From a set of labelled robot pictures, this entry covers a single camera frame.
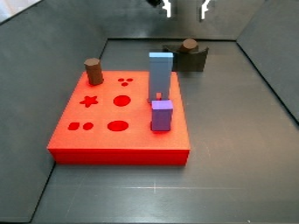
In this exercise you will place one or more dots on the light blue tall block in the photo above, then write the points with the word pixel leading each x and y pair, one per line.
pixel 160 70

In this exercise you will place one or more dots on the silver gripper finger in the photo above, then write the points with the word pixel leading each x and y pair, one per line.
pixel 167 7
pixel 204 9

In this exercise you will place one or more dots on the brown oval cylinder peg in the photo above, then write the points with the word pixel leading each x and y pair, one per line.
pixel 188 45

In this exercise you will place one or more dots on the brown hexagonal peg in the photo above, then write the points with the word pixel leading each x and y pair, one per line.
pixel 94 71

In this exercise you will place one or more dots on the purple rectangular block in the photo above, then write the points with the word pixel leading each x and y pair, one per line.
pixel 162 115

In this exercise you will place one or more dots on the red shape sorter board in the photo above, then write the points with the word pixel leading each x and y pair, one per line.
pixel 104 127

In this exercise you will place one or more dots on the dark grey curved fixture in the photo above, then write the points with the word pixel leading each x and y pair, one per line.
pixel 187 60

